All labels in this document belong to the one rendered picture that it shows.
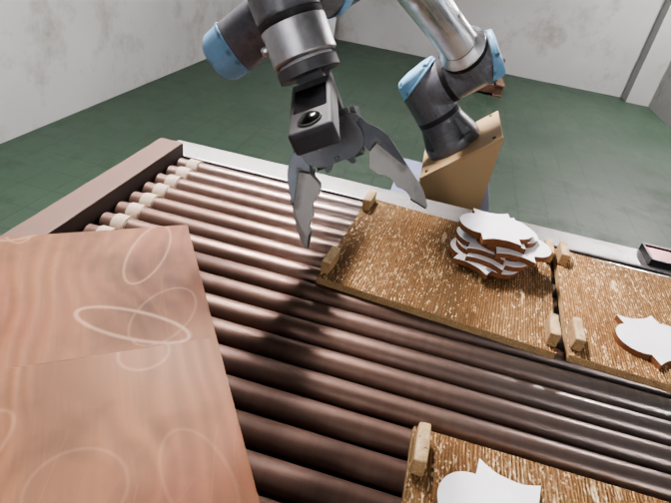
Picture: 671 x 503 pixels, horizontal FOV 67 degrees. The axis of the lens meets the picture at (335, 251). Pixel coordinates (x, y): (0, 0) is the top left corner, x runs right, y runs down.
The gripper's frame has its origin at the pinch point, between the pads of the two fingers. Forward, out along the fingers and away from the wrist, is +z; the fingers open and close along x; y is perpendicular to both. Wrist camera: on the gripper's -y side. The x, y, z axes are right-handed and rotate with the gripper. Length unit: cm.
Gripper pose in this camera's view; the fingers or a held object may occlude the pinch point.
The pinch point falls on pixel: (364, 232)
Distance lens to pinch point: 58.8
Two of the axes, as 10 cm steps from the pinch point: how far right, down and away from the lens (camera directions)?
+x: -9.3, 3.1, 2.1
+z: 3.5, 9.1, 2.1
